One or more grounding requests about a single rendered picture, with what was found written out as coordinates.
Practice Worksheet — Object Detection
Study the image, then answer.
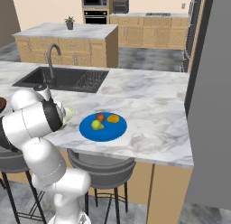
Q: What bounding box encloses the grey hob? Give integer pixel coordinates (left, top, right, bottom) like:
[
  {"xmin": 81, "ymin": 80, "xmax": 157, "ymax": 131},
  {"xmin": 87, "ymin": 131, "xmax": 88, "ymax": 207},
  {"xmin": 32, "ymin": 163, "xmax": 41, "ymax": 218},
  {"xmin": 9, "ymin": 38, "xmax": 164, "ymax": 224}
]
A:
[{"xmin": 145, "ymin": 12, "xmax": 171, "ymax": 17}]

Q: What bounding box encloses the dark brown bowl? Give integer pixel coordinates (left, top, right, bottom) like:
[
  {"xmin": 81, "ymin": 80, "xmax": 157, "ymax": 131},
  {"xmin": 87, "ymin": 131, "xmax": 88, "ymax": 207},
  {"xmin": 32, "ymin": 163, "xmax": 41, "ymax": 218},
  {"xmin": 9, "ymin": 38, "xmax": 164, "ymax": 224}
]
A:
[{"xmin": 0, "ymin": 97, "xmax": 8, "ymax": 114}]

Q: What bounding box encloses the pale green bowl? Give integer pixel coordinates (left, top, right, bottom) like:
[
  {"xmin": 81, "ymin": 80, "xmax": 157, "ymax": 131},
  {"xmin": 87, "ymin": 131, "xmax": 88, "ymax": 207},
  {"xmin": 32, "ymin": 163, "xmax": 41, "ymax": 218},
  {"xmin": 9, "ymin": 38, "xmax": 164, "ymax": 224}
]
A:
[{"xmin": 60, "ymin": 104, "xmax": 76, "ymax": 128}]

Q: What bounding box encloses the black built-in oven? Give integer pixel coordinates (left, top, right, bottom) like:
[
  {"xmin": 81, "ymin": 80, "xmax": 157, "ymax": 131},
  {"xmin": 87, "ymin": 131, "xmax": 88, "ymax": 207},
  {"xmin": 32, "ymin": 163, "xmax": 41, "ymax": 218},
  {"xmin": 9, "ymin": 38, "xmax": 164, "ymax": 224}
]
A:
[{"xmin": 83, "ymin": 9, "xmax": 108, "ymax": 25}]

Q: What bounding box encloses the grey curved tap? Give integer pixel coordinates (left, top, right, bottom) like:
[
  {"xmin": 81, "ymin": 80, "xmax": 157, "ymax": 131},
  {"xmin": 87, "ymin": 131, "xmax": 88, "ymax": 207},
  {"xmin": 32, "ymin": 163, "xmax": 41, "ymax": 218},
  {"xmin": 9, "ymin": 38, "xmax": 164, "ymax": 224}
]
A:
[{"xmin": 46, "ymin": 43, "xmax": 62, "ymax": 85}]

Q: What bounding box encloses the orange mango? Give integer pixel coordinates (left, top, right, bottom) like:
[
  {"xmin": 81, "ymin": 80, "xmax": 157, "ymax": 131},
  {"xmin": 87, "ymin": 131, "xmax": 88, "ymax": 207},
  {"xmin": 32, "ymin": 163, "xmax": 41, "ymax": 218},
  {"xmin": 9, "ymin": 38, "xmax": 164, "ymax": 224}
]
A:
[{"xmin": 106, "ymin": 114, "xmax": 120, "ymax": 124}]

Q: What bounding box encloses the wooden kitchen island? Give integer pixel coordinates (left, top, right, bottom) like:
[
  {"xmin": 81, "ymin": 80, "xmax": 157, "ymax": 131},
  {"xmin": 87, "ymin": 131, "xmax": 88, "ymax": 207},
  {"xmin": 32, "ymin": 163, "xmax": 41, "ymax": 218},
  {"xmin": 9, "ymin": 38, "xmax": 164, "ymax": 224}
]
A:
[{"xmin": 12, "ymin": 22, "xmax": 120, "ymax": 69}]

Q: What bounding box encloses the grey bar stool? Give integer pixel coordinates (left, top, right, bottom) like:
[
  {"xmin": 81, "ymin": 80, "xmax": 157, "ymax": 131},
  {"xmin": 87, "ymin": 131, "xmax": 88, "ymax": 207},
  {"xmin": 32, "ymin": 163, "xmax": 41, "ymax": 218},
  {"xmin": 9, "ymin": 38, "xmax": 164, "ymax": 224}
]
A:
[
  {"xmin": 0, "ymin": 145, "xmax": 48, "ymax": 224},
  {"xmin": 66, "ymin": 148, "xmax": 137, "ymax": 224}
]

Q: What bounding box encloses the black sink basin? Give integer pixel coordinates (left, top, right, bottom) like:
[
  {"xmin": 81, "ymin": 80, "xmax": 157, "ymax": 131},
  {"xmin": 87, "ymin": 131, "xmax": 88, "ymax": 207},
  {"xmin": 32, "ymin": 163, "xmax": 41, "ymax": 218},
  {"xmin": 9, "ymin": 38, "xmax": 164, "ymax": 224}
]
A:
[{"xmin": 12, "ymin": 66, "xmax": 110, "ymax": 94}]

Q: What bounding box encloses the green pear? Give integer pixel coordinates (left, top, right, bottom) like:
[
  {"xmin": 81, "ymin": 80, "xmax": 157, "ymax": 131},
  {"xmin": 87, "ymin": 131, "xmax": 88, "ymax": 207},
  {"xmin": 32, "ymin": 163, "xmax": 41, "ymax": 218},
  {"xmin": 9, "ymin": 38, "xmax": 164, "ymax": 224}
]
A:
[{"xmin": 90, "ymin": 119, "xmax": 106, "ymax": 131}]

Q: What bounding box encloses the black toaster oven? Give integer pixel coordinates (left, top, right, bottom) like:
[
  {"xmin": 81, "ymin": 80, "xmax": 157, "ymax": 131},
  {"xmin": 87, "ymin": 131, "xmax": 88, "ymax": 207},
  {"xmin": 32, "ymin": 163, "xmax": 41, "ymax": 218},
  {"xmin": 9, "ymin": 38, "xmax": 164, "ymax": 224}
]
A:
[{"xmin": 113, "ymin": 0, "xmax": 130, "ymax": 14}]

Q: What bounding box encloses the grey fridge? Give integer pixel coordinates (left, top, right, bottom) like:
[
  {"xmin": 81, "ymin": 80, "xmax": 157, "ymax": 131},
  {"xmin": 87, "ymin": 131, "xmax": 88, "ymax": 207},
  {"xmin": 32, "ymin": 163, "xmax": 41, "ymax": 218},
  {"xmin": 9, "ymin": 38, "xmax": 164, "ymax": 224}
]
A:
[{"xmin": 180, "ymin": 0, "xmax": 231, "ymax": 211}]

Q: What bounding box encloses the tan counter base panel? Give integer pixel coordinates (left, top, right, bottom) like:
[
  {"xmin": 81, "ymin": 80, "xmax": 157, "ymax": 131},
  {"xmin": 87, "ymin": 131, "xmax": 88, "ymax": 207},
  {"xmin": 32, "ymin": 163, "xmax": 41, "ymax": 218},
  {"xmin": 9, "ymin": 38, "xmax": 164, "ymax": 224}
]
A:
[{"xmin": 0, "ymin": 148, "xmax": 193, "ymax": 224}]

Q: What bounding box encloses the black wire sink rack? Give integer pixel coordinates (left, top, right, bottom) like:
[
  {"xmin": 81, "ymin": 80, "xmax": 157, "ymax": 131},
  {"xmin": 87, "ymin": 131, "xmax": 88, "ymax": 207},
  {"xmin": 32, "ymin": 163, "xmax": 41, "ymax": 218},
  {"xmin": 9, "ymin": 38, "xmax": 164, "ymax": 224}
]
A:
[{"xmin": 73, "ymin": 70, "xmax": 106, "ymax": 92}]

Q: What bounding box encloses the blue round plate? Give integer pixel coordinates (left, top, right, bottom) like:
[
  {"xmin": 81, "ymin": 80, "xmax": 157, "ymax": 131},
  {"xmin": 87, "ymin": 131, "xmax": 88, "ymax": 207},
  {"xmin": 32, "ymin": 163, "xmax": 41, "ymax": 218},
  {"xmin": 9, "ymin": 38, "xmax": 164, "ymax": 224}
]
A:
[{"xmin": 79, "ymin": 112, "xmax": 128, "ymax": 143}]

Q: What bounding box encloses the red apple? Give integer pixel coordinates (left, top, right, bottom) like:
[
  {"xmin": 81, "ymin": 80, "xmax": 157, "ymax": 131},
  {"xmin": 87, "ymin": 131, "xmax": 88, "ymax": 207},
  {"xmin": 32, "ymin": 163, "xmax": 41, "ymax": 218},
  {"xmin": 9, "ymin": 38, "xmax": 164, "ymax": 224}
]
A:
[{"xmin": 95, "ymin": 112, "xmax": 106, "ymax": 124}]

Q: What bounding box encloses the potted green plant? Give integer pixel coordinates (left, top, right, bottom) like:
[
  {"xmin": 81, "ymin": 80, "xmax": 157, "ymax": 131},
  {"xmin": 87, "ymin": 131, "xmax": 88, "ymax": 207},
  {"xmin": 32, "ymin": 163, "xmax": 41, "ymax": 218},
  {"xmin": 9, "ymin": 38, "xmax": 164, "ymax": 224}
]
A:
[{"xmin": 63, "ymin": 15, "xmax": 76, "ymax": 31}]

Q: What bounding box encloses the wooden base cupboard run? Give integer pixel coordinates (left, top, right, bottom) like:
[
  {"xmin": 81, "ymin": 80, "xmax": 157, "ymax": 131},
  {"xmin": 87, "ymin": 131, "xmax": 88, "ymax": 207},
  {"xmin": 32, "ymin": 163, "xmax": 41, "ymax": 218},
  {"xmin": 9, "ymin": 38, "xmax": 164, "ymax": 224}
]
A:
[{"xmin": 108, "ymin": 13, "xmax": 189, "ymax": 51}]

